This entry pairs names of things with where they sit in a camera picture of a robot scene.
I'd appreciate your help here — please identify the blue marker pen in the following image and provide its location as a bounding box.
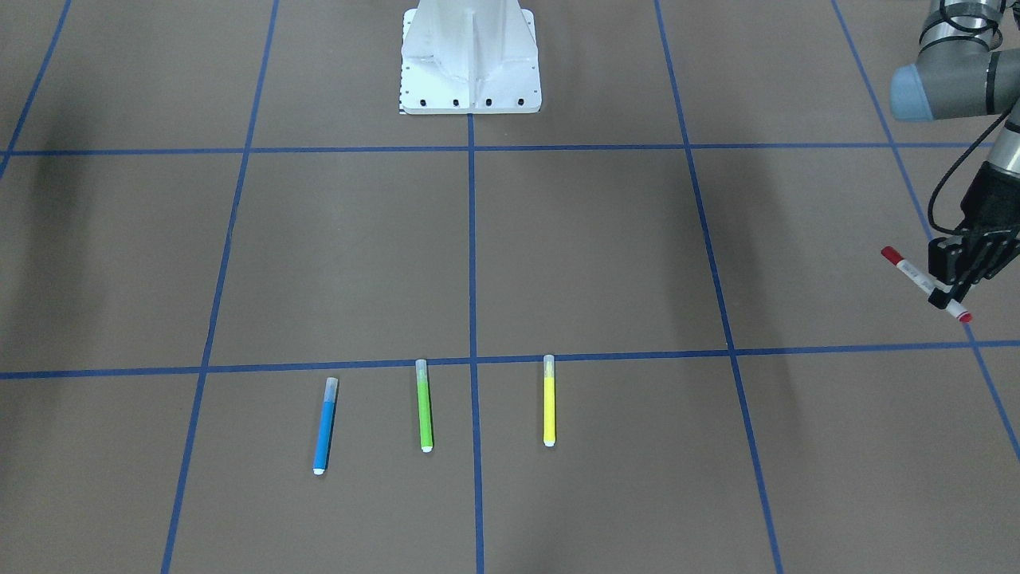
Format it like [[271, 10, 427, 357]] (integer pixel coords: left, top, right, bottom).
[[311, 377, 339, 477]]

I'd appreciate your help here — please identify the green highlighter pen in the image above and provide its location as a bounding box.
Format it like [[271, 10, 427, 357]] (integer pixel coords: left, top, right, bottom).
[[414, 357, 434, 454]]

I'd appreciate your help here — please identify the brown paper table mat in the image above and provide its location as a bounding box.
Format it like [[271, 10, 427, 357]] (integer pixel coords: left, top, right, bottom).
[[2, 1, 1018, 573]]

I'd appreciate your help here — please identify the red white marker pen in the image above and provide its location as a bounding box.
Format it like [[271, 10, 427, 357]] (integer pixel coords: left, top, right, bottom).
[[879, 245, 973, 324]]

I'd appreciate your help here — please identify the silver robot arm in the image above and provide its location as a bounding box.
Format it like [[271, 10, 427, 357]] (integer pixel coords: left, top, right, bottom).
[[889, 1, 1019, 310]]

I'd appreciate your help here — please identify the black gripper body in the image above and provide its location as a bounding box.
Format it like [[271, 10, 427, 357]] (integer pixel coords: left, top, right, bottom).
[[957, 161, 1019, 282]]

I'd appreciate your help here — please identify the white camera stand pedestal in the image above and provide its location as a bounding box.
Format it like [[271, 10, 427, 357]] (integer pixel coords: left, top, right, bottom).
[[398, 1, 543, 116]]

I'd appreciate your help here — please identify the yellow highlighter pen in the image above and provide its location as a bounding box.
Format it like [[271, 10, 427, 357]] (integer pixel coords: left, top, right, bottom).
[[543, 355, 557, 448]]

